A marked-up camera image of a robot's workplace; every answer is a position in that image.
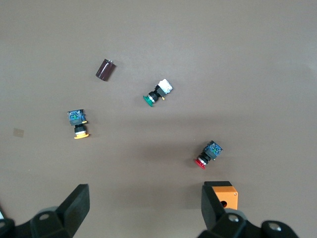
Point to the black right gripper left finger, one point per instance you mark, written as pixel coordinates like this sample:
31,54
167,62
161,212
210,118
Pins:
71,213

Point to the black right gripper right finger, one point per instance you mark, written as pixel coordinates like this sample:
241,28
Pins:
215,218

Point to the brown tape patch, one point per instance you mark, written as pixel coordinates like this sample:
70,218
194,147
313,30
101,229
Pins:
18,132

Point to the yellow push button switch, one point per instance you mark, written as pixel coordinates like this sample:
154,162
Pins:
77,119

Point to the dark purple capacitor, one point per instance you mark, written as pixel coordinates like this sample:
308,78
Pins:
105,70

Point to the green push button switch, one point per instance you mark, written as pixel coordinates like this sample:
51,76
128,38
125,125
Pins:
158,91

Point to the red push button switch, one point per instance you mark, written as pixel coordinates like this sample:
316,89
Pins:
210,152

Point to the orange button enclosure box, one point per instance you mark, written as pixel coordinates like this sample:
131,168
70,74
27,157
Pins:
229,196

